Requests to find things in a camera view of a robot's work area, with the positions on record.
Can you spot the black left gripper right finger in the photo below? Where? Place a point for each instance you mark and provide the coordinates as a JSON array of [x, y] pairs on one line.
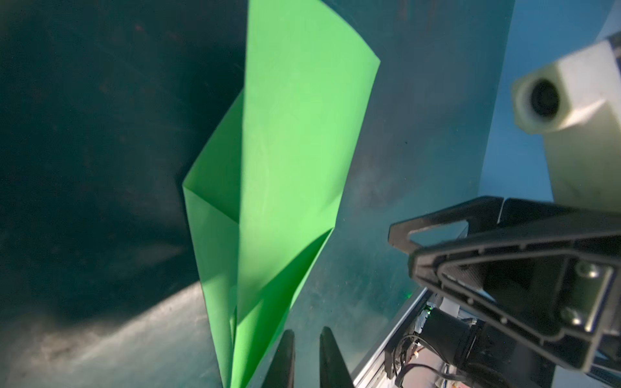
[[333, 369]]

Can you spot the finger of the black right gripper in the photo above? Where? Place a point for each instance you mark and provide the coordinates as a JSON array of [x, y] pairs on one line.
[[481, 214], [552, 285]]

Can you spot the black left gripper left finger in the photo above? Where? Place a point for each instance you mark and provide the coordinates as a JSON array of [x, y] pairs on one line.
[[281, 371]]

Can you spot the green square paper sheet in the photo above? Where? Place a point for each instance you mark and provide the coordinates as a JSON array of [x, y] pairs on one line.
[[262, 197]]

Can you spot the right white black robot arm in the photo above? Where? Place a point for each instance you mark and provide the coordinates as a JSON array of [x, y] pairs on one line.
[[483, 355]]

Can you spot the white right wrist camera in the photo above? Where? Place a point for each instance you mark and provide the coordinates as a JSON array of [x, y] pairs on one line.
[[574, 104]]

